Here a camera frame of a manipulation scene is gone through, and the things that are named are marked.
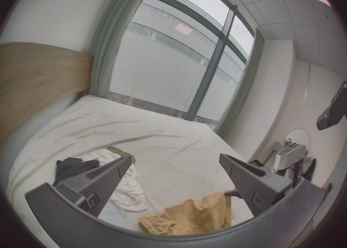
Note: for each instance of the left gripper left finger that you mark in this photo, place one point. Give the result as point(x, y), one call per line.
point(92, 187)

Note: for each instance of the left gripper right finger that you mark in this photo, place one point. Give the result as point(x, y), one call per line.
point(257, 184)

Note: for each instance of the tan shorts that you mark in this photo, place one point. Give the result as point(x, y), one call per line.
point(189, 217)

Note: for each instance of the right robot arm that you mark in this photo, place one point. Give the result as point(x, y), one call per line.
point(287, 154)

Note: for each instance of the black garment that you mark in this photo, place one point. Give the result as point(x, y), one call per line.
point(70, 168)

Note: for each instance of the white garment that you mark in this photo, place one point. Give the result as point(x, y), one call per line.
point(127, 192)

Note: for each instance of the olive green garment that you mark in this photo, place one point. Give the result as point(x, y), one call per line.
point(116, 150)

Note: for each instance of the grey-green curtain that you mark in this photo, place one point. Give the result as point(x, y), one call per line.
point(108, 51)

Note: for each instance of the window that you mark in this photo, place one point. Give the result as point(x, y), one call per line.
point(162, 65)

